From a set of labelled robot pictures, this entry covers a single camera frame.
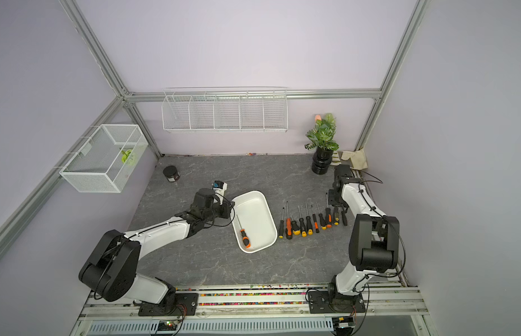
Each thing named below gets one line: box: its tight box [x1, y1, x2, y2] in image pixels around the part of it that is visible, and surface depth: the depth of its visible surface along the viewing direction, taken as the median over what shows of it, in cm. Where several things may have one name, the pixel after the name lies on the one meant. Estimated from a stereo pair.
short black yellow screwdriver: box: [290, 215, 301, 236], surface depth 91 cm
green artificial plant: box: [304, 112, 340, 152], surface depth 96 cm
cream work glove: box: [340, 148, 369, 171], surface depth 122 cm
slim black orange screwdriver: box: [310, 204, 321, 234], surface depth 94 cm
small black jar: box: [162, 165, 181, 182], surface depth 111 cm
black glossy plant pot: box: [310, 147, 334, 175], surface depth 111 cm
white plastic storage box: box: [229, 190, 279, 254], surface depth 92 cm
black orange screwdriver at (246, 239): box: [235, 214, 252, 249], surface depth 88 cm
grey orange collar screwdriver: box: [324, 192, 333, 229], surface depth 95 cm
